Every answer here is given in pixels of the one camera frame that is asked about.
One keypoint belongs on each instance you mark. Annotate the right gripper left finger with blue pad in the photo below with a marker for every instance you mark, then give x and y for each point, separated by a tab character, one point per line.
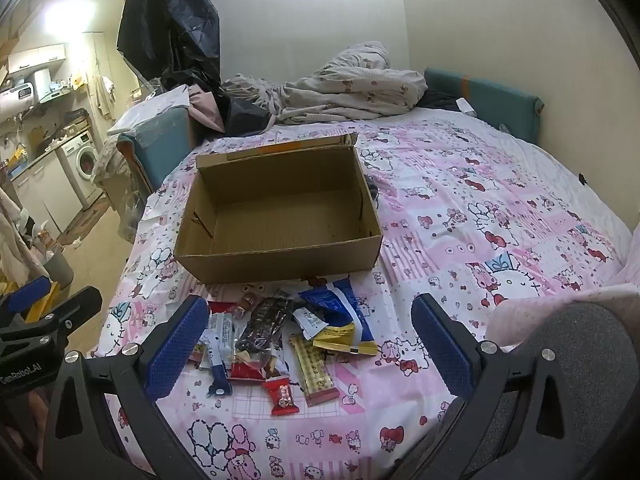
169	345

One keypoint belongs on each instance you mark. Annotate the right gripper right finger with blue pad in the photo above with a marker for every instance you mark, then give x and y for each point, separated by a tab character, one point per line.
451	347

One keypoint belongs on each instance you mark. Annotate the white blue snack packet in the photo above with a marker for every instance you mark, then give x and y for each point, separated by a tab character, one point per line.
218	340

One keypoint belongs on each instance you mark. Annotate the blue yellow snack bag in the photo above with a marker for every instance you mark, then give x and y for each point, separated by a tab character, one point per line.
347	330

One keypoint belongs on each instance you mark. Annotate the dark brown snack packet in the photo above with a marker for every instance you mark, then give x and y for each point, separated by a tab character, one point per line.
264	323

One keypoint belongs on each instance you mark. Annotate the small red candy packet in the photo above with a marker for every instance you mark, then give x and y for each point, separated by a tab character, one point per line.
281	396

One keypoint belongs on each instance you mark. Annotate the checkered wafer bar packet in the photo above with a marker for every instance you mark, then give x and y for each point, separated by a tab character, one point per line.
316	382

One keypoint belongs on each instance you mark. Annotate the red white snack packet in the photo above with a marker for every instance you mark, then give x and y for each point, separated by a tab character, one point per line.
254	367

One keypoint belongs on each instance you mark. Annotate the grey trash bin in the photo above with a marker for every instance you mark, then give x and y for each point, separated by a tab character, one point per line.
58	268

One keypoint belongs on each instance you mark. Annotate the pink hello kitty bedsheet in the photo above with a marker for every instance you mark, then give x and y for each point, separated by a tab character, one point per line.
469	214

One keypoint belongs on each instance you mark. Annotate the white sachet packet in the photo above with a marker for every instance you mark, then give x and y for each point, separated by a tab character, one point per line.
309	323

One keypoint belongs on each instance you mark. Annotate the white washing machine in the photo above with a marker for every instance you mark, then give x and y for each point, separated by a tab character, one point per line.
78	157

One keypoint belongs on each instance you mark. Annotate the brown cardboard box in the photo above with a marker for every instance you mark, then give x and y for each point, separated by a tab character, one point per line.
300	209

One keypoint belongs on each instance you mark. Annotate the teal cushion left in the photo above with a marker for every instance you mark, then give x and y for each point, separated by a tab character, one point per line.
156	147

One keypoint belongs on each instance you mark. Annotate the white water heater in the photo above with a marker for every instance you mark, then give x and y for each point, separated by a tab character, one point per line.
16	101

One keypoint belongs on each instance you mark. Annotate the teal headboard cushion right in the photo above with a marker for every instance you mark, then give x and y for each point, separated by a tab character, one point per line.
511	110

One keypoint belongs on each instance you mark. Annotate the pink garment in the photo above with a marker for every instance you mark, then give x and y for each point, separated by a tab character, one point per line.
204	109

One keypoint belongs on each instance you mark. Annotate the crumpled floral blanket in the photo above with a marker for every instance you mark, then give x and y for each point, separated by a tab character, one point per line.
357	84

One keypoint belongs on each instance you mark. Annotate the black plastic bag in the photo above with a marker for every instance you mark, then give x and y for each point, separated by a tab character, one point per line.
176	42

